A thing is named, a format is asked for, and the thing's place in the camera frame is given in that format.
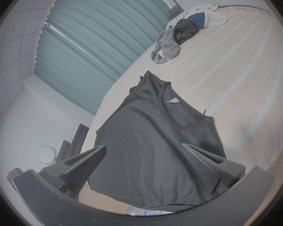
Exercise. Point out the grey bedside table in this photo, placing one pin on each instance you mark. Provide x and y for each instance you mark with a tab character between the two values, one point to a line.
174	11

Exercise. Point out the blue-green curtain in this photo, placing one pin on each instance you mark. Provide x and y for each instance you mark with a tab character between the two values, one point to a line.
108	20
68	67

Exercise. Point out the white printed pillow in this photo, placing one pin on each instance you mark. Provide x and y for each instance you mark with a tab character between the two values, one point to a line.
193	9

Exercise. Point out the grey garment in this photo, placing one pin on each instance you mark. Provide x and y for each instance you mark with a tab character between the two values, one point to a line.
166	46

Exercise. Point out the white garment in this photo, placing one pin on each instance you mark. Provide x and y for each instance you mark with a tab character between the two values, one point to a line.
215	19

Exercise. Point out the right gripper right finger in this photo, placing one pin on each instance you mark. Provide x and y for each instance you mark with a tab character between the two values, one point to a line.
212	171

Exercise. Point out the black patterned garment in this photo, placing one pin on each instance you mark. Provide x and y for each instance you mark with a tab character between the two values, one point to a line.
185	29

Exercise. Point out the black chest of drawers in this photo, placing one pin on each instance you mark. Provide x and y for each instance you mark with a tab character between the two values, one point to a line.
79	140

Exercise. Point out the round white-framed mirror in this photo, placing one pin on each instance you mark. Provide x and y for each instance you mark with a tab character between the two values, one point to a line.
46	154

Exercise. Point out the bed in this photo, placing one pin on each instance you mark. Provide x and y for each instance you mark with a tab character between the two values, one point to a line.
226	67

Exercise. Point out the black T-shirt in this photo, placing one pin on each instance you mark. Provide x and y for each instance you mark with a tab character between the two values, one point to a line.
143	138

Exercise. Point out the dark blue garment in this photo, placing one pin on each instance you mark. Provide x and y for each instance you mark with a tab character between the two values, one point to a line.
198	19

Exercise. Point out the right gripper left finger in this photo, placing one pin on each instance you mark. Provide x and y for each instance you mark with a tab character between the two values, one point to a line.
72	171

